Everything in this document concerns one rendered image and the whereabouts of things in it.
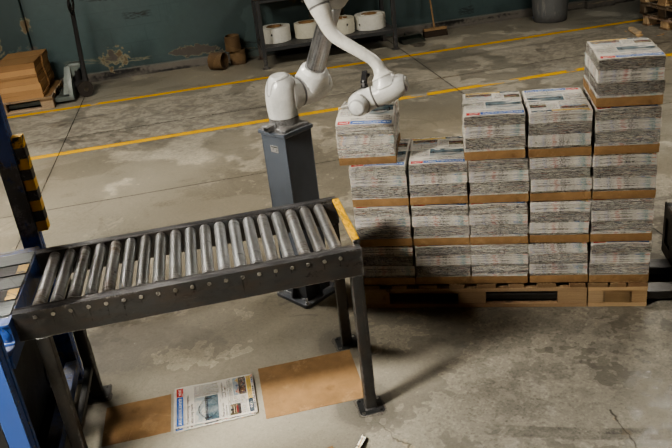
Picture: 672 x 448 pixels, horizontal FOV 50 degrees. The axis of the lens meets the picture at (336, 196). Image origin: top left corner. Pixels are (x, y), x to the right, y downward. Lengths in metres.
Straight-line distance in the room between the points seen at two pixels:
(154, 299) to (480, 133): 1.68
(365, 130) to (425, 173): 0.37
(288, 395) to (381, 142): 1.27
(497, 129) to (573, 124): 0.34
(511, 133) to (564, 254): 0.70
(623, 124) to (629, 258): 0.71
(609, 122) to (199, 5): 7.18
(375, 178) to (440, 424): 1.21
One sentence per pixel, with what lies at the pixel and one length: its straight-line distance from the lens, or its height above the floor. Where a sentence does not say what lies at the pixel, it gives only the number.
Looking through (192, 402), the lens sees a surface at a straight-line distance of 3.55.
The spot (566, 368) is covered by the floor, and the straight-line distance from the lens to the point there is 3.56.
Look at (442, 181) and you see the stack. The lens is 3.62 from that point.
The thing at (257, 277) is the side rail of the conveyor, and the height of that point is 0.76.
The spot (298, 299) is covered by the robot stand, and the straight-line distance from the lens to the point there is 4.11.
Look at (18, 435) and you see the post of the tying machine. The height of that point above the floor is 0.41.
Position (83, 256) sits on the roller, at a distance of 3.27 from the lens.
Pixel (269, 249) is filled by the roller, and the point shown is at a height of 0.80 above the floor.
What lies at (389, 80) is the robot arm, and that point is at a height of 1.30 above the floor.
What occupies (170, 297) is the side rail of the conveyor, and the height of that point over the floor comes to 0.75.
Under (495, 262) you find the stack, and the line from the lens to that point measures 3.81.
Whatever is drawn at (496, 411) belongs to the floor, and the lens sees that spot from 3.31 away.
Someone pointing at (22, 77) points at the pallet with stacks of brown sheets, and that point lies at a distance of 9.19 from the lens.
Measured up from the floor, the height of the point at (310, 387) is 0.00.
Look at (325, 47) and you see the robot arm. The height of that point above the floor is 1.38.
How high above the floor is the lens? 2.16
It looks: 24 degrees down
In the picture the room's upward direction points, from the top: 7 degrees counter-clockwise
